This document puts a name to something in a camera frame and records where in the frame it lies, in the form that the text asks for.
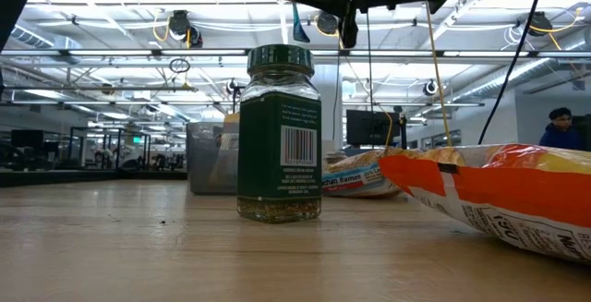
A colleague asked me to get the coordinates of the black aluminium table frame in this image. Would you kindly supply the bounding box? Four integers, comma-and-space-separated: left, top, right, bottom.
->
0, 167, 190, 187

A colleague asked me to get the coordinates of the green spice jar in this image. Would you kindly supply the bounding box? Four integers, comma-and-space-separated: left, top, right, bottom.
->
236, 44, 323, 225

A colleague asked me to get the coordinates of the person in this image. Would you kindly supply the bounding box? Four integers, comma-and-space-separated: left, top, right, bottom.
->
538, 106, 584, 151

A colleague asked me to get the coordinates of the black monitor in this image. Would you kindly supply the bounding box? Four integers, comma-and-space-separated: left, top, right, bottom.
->
345, 110, 402, 147

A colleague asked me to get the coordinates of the straight black cable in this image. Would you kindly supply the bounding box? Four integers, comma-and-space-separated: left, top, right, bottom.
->
366, 8, 374, 114

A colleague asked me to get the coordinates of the orange snack packet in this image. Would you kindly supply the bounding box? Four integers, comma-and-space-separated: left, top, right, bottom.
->
321, 148, 403, 199

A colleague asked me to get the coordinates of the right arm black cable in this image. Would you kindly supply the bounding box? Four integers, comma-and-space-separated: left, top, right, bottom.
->
476, 0, 549, 146

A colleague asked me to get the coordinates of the orange Maruchan ramen packet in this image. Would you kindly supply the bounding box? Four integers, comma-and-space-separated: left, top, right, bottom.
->
377, 143, 591, 266

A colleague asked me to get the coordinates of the grey translucent plastic bin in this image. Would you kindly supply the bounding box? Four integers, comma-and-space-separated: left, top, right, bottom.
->
187, 121, 241, 196

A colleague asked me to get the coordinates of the yellow cable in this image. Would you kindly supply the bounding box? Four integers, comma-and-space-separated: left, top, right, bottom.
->
423, 1, 453, 149

